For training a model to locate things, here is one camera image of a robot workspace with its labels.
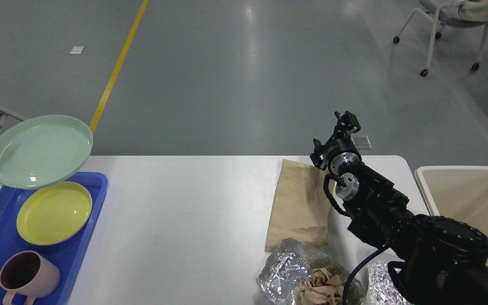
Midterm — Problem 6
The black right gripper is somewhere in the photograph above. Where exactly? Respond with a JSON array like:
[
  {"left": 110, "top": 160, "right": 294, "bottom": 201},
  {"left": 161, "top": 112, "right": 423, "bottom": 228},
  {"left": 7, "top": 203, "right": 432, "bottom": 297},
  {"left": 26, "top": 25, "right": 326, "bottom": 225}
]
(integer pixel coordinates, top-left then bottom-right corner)
[{"left": 310, "top": 111, "right": 362, "bottom": 175}]

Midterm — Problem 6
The light green plate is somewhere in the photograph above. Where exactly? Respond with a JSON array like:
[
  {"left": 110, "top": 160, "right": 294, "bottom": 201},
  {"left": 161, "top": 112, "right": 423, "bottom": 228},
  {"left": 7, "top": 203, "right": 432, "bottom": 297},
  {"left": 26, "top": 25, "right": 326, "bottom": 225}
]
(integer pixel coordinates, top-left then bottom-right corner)
[{"left": 0, "top": 115, "right": 93, "bottom": 189}]

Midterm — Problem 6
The pink mug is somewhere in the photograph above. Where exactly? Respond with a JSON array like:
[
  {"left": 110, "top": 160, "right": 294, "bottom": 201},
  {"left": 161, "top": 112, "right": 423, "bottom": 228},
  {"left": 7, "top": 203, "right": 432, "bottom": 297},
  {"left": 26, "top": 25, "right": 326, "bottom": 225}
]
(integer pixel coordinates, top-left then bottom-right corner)
[{"left": 0, "top": 250, "right": 61, "bottom": 305}]

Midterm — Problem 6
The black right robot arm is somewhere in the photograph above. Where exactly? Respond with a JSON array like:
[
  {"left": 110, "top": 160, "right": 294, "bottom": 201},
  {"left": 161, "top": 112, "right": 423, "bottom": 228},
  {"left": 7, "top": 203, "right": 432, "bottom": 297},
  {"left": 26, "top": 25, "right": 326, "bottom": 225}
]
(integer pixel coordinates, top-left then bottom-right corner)
[{"left": 310, "top": 111, "right": 488, "bottom": 305}]

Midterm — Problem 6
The clear plastic piece on floor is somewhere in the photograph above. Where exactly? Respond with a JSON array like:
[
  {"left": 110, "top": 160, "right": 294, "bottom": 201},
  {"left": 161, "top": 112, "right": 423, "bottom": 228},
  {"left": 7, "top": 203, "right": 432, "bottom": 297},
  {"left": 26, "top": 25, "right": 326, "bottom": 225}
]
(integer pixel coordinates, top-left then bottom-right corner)
[{"left": 351, "top": 136, "right": 373, "bottom": 150}]

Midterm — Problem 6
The blue plastic tray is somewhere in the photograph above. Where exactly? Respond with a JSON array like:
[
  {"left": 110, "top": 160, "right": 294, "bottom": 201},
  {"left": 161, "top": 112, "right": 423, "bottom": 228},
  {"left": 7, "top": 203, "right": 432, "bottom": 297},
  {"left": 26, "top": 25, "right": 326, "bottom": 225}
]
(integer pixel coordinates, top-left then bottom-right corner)
[{"left": 0, "top": 172, "right": 108, "bottom": 305}]

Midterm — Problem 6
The yellow plate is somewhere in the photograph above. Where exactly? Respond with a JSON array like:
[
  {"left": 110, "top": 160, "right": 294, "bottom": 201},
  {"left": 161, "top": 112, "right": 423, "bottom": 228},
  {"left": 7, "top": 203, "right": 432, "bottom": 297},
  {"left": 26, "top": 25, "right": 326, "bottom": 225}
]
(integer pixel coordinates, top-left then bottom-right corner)
[{"left": 16, "top": 181, "right": 93, "bottom": 247}]

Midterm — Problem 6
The brown paper bag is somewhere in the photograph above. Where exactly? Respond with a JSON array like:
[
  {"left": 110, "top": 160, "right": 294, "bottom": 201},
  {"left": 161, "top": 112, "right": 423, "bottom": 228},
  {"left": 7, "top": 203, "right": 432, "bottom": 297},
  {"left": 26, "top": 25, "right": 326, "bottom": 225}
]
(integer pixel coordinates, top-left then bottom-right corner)
[{"left": 265, "top": 159, "right": 332, "bottom": 250}]

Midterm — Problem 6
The white paper scrap on floor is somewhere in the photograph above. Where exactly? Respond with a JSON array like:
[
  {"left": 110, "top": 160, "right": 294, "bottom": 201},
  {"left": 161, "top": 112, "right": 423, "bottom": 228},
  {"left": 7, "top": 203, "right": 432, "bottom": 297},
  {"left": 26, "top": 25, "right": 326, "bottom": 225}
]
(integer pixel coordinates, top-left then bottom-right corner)
[{"left": 69, "top": 46, "right": 86, "bottom": 55}]

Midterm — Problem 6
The crumpled brown paper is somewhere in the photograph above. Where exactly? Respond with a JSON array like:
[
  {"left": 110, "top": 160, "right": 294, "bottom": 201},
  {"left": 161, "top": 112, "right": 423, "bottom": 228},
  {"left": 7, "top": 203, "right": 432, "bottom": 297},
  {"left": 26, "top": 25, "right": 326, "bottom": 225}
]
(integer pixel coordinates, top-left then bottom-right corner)
[{"left": 297, "top": 268, "right": 344, "bottom": 305}]

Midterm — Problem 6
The aluminium foil tray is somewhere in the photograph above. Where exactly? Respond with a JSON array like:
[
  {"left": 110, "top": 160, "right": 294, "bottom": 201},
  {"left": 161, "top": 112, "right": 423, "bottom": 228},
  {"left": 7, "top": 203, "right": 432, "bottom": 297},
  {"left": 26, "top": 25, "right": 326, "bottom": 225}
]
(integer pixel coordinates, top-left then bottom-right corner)
[{"left": 256, "top": 238, "right": 350, "bottom": 305}]

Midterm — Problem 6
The crumpled aluminium foil piece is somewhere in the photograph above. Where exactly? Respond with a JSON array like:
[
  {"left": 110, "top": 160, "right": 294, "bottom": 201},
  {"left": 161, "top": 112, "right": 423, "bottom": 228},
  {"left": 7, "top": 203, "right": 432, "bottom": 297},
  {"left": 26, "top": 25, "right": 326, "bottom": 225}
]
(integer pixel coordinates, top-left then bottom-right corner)
[{"left": 366, "top": 255, "right": 410, "bottom": 305}]

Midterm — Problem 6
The beige plastic bin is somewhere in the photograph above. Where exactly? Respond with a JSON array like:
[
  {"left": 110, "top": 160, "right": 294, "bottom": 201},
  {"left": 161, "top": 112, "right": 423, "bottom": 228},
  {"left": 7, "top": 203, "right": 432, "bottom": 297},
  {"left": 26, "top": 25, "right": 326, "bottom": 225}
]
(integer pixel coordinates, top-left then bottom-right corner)
[{"left": 414, "top": 166, "right": 488, "bottom": 266}]

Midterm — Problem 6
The white chair right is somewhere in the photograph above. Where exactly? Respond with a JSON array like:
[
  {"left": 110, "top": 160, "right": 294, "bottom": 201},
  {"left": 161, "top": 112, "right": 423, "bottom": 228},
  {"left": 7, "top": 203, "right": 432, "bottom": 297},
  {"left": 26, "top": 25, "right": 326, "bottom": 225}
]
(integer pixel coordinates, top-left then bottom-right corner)
[{"left": 393, "top": 0, "right": 488, "bottom": 77}]

